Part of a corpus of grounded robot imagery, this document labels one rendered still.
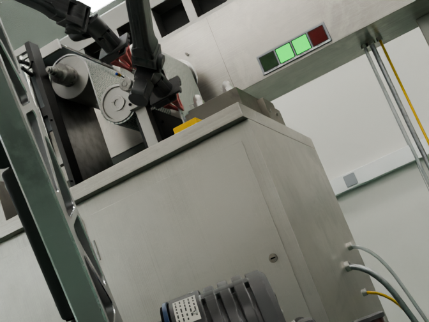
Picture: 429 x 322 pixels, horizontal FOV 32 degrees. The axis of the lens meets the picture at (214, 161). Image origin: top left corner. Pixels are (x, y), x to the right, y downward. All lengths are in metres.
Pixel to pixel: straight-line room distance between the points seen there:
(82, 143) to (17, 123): 1.70
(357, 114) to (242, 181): 3.02
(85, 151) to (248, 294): 1.67
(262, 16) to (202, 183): 0.85
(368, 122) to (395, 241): 0.76
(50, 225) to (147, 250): 1.16
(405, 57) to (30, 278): 3.24
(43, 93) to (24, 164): 1.55
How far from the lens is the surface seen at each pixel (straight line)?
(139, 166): 1.91
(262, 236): 1.79
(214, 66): 2.55
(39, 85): 2.32
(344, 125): 4.79
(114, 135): 2.68
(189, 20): 2.64
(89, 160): 2.44
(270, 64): 2.47
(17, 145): 0.75
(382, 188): 4.70
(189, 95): 2.35
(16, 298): 2.14
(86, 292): 0.78
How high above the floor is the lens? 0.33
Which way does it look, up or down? 15 degrees up
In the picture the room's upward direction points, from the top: 21 degrees counter-clockwise
